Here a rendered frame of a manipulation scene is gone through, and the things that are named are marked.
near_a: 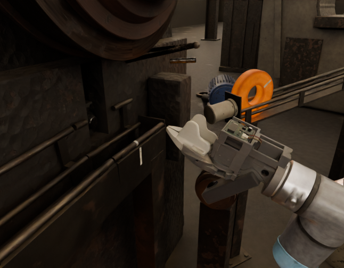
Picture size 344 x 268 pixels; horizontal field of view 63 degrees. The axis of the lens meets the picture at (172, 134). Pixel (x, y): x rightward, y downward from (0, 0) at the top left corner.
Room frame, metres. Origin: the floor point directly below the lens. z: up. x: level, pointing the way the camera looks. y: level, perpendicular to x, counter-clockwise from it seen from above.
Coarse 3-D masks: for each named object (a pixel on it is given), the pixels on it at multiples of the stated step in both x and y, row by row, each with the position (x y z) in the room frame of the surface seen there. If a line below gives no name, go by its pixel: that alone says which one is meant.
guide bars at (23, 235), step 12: (132, 144) 0.50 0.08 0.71; (120, 156) 0.46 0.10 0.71; (108, 168) 0.43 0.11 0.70; (84, 180) 0.38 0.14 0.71; (72, 192) 0.35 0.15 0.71; (60, 204) 0.33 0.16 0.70; (48, 216) 0.31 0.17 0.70; (36, 228) 0.29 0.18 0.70; (12, 240) 0.26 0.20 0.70; (24, 240) 0.27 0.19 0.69; (0, 252) 0.25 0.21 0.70; (12, 252) 0.25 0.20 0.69; (0, 264) 0.24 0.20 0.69
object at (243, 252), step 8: (336, 152) 1.20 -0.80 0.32; (336, 160) 1.19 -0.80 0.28; (336, 168) 1.18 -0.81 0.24; (336, 176) 1.17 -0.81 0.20; (240, 192) 0.85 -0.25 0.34; (240, 200) 0.85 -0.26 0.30; (240, 208) 0.85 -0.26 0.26; (240, 216) 0.86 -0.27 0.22; (240, 224) 0.86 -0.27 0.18; (240, 232) 0.86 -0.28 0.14; (232, 240) 0.85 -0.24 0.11; (240, 240) 0.86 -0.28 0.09; (232, 248) 0.84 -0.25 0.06; (240, 248) 0.90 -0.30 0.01; (232, 256) 0.85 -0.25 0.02; (240, 256) 0.86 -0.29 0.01; (248, 256) 0.86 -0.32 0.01; (232, 264) 0.81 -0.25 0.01
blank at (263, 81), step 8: (248, 72) 0.87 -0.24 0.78; (256, 72) 0.86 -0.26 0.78; (264, 72) 0.88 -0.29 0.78; (240, 80) 0.85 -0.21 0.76; (248, 80) 0.85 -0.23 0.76; (256, 80) 0.87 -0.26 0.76; (264, 80) 0.88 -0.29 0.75; (232, 88) 0.86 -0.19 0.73; (240, 88) 0.84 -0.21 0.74; (248, 88) 0.85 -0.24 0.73; (264, 88) 0.88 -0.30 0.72; (272, 88) 0.90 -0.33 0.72; (256, 96) 0.90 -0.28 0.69; (264, 96) 0.89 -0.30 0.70; (248, 104) 0.85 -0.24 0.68
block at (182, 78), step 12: (168, 72) 0.77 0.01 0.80; (156, 84) 0.71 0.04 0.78; (168, 84) 0.70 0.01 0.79; (180, 84) 0.69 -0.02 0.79; (156, 96) 0.71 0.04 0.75; (168, 96) 0.70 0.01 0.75; (180, 96) 0.69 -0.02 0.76; (156, 108) 0.72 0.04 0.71; (168, 108) 0.70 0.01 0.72; (180, 108) 0.69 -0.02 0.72; (168, 120) 0.70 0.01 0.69; (180, 120) 0.69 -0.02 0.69; (168, 144) 0.70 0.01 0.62; (168, 156) 0.70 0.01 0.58; (180, 156) 0.69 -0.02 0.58
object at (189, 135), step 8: (168, 128) 0.48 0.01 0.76; (184, 128) 0.45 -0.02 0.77; (192, 128) 0.44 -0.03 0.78; (176, 136) 0.45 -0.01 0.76; (184, 136) 0.44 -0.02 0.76; (192, 136) 0.44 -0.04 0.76; (176, 144) 0.45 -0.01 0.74; (184, 144) 0.44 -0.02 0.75; (192, 144) 0.44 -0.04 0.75; (200, 144) 0.43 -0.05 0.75; (208, 144) 0.42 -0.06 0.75; (200, 152) 0.42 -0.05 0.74
